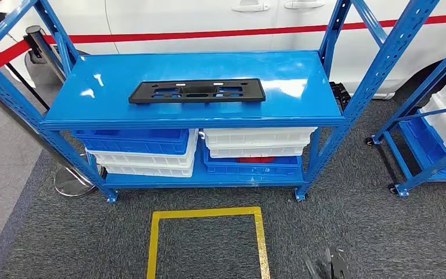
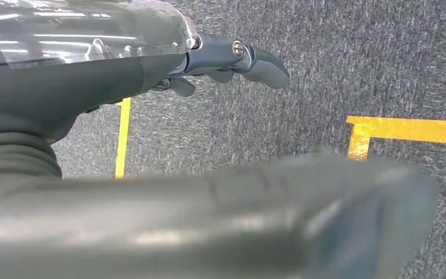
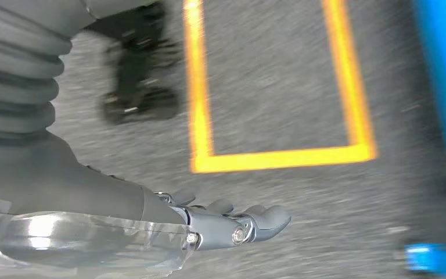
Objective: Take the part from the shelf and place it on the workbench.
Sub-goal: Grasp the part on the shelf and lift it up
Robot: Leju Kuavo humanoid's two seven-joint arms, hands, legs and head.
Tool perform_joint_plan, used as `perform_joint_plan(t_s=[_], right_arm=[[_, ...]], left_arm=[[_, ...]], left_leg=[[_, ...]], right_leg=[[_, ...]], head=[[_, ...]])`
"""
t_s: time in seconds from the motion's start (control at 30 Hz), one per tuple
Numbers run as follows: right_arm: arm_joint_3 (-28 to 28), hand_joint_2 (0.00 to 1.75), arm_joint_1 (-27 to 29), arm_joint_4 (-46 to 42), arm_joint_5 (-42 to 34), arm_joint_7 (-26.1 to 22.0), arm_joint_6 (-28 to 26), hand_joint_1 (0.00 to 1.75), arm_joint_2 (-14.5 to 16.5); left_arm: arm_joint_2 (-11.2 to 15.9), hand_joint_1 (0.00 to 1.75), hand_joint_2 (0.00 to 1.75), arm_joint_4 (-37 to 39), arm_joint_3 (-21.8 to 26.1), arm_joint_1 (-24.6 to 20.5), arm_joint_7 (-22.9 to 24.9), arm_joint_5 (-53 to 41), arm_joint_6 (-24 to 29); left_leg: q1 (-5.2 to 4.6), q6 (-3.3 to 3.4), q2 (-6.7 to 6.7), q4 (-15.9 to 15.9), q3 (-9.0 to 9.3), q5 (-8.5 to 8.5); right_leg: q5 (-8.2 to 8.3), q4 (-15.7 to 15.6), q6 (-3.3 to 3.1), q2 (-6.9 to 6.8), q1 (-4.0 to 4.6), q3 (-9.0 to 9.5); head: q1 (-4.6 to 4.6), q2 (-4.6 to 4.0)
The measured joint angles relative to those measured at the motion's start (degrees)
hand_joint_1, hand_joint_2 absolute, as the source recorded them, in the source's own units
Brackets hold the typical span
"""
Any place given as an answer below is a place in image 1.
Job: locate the red barrier belt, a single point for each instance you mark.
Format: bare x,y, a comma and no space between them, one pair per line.
169,36

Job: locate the black plastic plate bracket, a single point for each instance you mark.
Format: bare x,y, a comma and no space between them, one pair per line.
140,97

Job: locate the red part in crate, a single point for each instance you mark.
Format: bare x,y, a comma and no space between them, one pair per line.
255,160

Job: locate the blue plastic crate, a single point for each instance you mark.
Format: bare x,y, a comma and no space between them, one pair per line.
253,169
130,144
423,144

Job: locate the black-capped stanchion post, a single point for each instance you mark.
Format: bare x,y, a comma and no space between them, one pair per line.
34,36

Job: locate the black plastic crate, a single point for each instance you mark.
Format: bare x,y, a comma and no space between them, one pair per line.
340,96

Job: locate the chrome stanchion with round base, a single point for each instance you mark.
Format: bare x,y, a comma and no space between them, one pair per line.
73,183

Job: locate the large blue metal shelf rack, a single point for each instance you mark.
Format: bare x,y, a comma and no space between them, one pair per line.
111,77

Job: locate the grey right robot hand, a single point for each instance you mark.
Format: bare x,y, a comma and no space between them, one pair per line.
334,267

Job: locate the white car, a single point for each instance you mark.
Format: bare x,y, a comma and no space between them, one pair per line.
207,23

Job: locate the small blue wheeled rack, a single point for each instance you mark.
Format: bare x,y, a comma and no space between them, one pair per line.
438,165

